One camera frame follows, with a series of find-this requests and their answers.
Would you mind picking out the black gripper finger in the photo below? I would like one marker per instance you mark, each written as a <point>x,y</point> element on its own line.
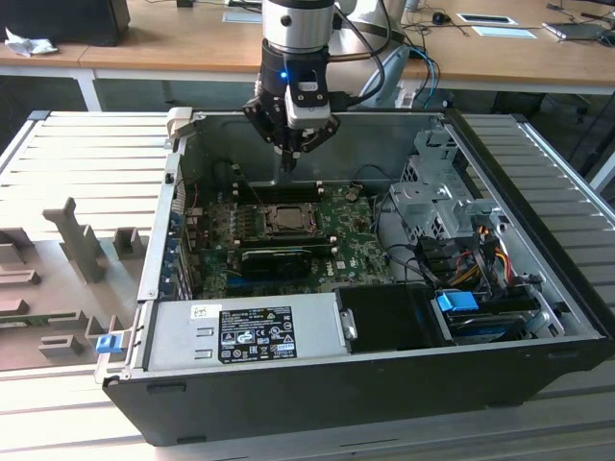
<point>319,134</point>
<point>271,122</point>

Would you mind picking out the white paper sheet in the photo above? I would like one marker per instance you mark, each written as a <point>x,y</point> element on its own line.
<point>504,32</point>

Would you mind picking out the wooden desk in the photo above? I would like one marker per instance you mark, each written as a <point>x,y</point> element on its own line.
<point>192,43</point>

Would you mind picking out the beige case latch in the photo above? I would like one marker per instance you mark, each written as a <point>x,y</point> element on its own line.
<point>180,122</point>

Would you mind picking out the black open PC case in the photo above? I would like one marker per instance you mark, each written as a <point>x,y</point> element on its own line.
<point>336,408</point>

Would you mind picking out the black power supply label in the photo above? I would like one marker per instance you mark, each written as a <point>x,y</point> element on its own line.
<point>257,333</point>

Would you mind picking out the grey laptop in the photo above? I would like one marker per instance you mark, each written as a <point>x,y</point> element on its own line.
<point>574,31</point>

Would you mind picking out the black graphics card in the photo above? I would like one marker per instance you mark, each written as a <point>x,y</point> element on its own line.
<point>274,263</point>

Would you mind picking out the black RAM slot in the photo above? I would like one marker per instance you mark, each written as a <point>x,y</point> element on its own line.
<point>288,240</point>
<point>288,186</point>
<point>288,249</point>
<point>288,197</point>

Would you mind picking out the blue case latch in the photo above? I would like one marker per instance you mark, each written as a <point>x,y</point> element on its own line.
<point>107,344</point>

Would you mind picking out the grey power supply unit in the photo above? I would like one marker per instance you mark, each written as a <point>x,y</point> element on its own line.
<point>182,336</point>

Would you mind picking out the blue disk carrier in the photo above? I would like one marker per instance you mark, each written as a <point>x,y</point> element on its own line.
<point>456,303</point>

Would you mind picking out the black computer mouse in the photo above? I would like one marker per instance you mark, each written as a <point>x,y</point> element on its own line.
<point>440,17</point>

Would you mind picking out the crumpled white paper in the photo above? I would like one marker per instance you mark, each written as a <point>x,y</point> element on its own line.
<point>29,45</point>

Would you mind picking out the black computer box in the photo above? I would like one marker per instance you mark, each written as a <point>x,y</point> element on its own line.
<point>62,19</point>

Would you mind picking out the grey parts rack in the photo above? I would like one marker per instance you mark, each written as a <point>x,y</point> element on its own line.
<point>81,249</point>

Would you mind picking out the hard disk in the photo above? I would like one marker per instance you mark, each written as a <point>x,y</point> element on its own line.
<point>485,331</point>

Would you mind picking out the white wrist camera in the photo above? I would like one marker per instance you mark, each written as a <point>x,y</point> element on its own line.
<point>307,115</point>

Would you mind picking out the green motherboard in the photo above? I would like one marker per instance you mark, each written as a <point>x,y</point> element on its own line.
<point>355,249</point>

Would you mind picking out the black plastic shroud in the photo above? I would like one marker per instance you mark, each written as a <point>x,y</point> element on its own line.
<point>384,317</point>

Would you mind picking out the green RAM stick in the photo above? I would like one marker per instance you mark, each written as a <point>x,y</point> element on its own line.
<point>38,318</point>

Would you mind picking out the round coin battery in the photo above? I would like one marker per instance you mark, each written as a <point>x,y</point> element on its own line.
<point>352,194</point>

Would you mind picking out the metal drive cage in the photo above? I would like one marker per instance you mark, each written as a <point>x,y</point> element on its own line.
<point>432,201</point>

